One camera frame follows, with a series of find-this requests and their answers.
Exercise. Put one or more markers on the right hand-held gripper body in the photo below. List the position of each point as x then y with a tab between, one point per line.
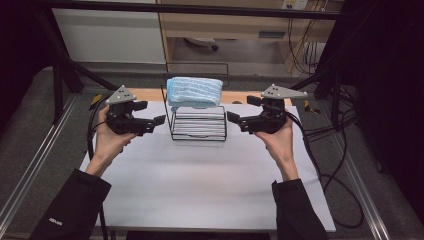
271	115

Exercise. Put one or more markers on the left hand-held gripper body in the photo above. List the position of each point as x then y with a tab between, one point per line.
125	118

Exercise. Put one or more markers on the blue striped towel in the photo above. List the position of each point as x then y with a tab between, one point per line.
195	91

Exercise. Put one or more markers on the person's left hand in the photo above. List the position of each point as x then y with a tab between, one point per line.
111	143

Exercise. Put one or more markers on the person's right hand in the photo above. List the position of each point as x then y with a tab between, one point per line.
278	143

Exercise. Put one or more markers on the wooden table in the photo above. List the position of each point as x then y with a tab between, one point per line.
146	94

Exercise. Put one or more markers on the yellow black tape strip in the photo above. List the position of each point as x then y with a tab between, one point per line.
96	100
310	107

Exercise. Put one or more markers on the white table cover sheet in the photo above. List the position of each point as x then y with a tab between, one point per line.
206	186

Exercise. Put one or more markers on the light wooden desk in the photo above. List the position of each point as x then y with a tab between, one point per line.
240	26

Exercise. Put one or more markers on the white cabinet panel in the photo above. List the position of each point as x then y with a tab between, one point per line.
106	36

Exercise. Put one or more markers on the office chair base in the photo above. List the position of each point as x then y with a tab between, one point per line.
201	41

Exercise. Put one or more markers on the white power strip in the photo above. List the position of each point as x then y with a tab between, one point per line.
295	4

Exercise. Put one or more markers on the black metal frame stand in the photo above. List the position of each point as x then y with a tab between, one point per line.
63	73
328	80

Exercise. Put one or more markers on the aluminium floor rail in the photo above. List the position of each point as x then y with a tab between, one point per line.
361	186
36	153

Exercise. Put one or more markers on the black metal frame bar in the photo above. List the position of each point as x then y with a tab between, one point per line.
200	9

